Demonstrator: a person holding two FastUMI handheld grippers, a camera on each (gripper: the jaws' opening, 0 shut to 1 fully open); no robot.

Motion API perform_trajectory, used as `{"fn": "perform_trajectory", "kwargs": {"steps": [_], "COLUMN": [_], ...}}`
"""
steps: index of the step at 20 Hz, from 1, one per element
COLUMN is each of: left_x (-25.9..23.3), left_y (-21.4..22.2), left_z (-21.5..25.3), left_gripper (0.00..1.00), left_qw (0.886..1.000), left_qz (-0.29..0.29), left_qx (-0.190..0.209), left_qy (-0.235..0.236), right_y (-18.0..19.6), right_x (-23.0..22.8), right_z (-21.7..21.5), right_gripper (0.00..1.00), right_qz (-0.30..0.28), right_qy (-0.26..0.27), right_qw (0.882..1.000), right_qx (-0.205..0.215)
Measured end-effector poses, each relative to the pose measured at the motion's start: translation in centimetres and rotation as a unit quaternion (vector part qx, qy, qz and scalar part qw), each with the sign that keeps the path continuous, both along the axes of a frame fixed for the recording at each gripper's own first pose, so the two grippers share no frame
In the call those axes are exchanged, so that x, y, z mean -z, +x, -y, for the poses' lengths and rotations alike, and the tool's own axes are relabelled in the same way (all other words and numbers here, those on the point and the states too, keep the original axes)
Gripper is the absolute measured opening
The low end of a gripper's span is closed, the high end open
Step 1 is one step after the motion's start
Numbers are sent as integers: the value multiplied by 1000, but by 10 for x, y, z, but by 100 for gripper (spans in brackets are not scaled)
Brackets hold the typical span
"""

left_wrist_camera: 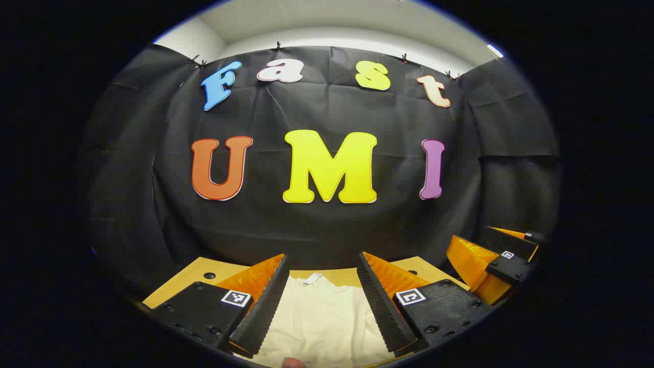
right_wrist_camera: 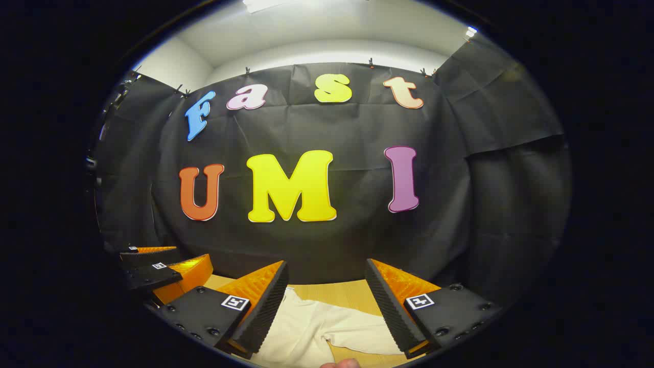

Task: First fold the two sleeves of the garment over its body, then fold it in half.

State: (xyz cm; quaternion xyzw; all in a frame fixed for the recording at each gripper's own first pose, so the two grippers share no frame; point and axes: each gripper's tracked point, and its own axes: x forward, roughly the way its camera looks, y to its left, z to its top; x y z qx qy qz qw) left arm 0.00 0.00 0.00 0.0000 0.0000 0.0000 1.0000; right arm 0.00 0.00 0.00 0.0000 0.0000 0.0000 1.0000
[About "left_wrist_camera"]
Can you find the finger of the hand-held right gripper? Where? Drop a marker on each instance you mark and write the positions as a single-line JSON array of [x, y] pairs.
[[511, 243], [511, 268]]

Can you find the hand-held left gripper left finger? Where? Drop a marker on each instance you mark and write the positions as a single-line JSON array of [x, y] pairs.
[[265, 312]]

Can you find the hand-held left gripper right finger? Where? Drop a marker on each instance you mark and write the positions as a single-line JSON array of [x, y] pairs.
[[380, 312]]

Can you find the cream sweatshirt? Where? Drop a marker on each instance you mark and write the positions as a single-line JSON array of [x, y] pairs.
[[322, 322]]

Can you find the black backdrop cloth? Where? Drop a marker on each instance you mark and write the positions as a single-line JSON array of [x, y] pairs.
[[317, 235]]

